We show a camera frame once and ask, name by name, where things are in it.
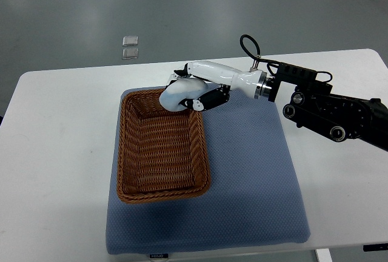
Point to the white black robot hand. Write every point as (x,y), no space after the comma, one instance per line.
(253,84)

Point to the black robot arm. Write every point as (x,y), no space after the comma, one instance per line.
(313,105)

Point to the brown wicker basket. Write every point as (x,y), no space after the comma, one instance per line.
(162,155)

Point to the lower metal floor plate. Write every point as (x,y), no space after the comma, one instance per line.
(130,53)

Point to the metal floor plate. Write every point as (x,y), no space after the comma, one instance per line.
(130,53)
(130,41)

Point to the upper metal floor plate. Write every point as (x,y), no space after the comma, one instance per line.
(130,41)

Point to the blue textured cloth mat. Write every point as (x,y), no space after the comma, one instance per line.
(254,198)

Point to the white table leg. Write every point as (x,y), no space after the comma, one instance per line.
(323,255)

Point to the black table bracket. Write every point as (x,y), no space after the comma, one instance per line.
(375,247)

